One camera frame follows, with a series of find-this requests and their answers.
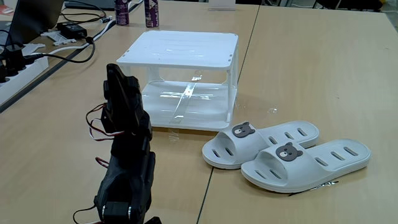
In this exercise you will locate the white bear slipper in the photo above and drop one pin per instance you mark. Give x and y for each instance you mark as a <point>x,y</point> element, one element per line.
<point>230,143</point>
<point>295,175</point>

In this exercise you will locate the white plastic shelf box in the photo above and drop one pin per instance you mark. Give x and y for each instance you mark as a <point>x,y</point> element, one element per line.
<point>180,49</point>

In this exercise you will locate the purple drink can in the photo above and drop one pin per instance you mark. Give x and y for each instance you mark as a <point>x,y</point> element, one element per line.
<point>122,12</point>
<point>151,14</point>

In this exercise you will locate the white sign stand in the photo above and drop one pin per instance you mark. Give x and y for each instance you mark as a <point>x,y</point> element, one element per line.
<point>222,4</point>

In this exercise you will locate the black power adapter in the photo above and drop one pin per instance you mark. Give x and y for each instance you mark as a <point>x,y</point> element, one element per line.
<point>71,30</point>

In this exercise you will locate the white printed plastic part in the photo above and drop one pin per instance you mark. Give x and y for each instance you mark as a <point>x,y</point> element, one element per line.
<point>59,38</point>

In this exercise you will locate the white flat plastic piece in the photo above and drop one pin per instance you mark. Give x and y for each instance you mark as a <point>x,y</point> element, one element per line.
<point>32,48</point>

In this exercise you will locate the white power strip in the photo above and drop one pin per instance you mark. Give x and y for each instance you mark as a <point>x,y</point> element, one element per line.
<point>21,77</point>

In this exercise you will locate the black laptop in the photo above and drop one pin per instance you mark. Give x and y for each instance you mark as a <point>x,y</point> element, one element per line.
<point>34,18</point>

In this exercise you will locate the black plug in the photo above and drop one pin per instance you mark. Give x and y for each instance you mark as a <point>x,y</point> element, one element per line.
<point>14,60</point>

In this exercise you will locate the red flat item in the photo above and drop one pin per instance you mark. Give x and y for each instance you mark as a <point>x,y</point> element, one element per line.
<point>6,10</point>

